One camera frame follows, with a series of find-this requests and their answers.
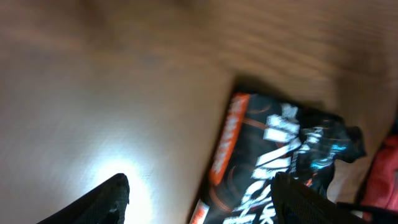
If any black orange patterned jersey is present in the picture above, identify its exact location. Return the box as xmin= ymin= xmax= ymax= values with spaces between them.
xmin=190 ymin=91 xmax=366 ymax=224

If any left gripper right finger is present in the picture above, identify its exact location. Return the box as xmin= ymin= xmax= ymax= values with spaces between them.
xmin=270 ymin=172 xmax=371 ymax=224

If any red printed t-shirt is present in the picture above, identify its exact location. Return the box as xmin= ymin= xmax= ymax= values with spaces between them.
xmin=361 ymin=135 xmax=397 ymax=211

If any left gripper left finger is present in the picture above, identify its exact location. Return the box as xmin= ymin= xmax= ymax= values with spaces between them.
xmin=38 ymin=173 xmax=130 ymax=224

